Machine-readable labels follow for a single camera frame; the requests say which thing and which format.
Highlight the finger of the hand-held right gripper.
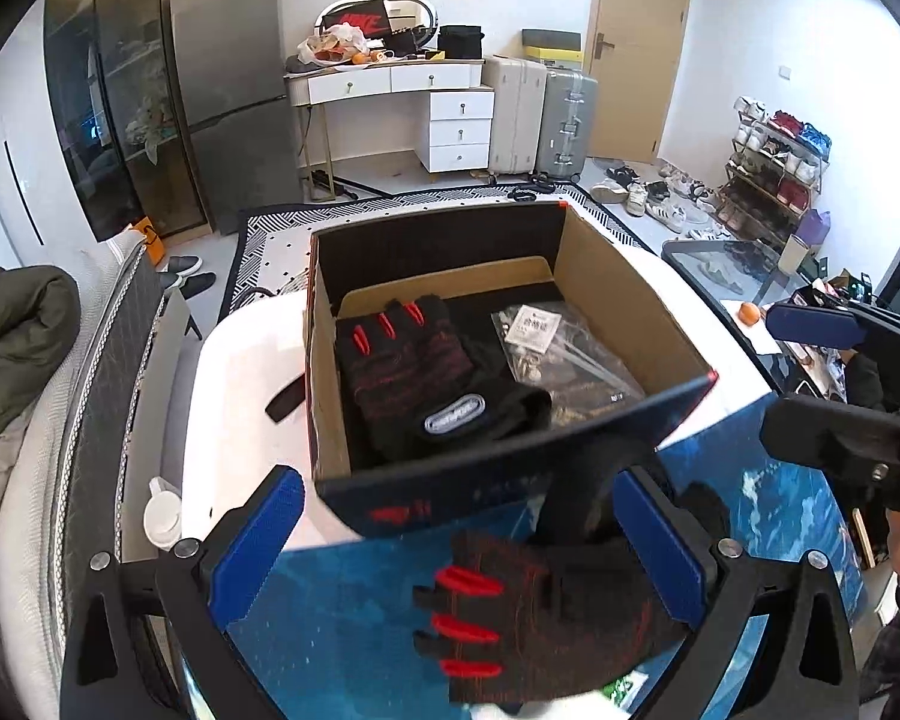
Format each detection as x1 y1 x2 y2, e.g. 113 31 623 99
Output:
760 394 900 492
765 298 900 352

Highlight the red black shoe box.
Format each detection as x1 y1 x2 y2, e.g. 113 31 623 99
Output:
322 0 389 35

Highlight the wooden door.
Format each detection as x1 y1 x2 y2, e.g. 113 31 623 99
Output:
581 0 695 166

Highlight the pile of shoes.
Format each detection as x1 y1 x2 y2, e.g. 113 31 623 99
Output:
592 161 728 237

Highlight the black white patterned rug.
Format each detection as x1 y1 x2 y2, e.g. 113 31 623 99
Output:
221 180 653 331

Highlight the dark glass cabinet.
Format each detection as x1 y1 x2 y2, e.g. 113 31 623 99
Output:
41 0 211 241

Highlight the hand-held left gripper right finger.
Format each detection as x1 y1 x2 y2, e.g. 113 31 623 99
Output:
615 465 863 720

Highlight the black strap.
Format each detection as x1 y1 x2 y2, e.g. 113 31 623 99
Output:
265 373 308 425

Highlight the white vanity desk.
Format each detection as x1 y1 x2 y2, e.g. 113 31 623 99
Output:
285 58 496 173

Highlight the green duvet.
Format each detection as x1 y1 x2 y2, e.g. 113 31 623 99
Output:
0 265 82 458

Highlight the orange paper bag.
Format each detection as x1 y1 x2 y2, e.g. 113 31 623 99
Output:
136 219 164 267

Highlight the white mug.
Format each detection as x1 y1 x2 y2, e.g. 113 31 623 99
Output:
144 476 185 552

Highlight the cardboard shoe box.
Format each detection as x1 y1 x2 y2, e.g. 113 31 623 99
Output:
304 201 721 537

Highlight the purple bag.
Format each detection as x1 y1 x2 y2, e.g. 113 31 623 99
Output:
795 208 832 245

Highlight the white paper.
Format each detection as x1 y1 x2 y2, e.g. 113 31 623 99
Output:
724 300 782 357

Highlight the white wardrobe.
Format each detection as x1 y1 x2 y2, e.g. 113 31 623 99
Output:
0 0 95 271

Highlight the grey refrigerator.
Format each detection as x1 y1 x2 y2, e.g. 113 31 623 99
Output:
169 0 305 237

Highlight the plastic bag of food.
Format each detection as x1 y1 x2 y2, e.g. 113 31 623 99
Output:
298 24 372 67

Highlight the grey yellow box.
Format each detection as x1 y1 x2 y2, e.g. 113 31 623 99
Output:
523 28 586 70

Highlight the silver suitcase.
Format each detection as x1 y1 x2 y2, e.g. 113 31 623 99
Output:
534 67 599 181

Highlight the clear plastic bag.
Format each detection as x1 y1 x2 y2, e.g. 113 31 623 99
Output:
490 302 646 421

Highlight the black bag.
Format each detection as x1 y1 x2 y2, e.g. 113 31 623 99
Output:
437 25 485 61

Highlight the white suitcase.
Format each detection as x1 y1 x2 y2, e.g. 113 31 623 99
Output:
484 55 548 177

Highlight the bed with brown duvet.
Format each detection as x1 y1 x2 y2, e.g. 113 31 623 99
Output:
0 229 196 720

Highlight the shoe rack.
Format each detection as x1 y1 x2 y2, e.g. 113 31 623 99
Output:
716 97 833 248

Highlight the black power strip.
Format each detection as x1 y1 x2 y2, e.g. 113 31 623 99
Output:
311 171 361 200

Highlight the glass table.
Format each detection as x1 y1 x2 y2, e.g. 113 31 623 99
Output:
660 236 811 316

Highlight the black red glove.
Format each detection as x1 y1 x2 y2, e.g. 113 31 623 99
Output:
334 298 552 466
411 484 732 706

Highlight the oval mirror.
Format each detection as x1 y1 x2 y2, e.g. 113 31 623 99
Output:
315 0 442 53

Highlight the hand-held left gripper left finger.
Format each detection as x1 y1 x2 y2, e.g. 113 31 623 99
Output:
60 465 306 720

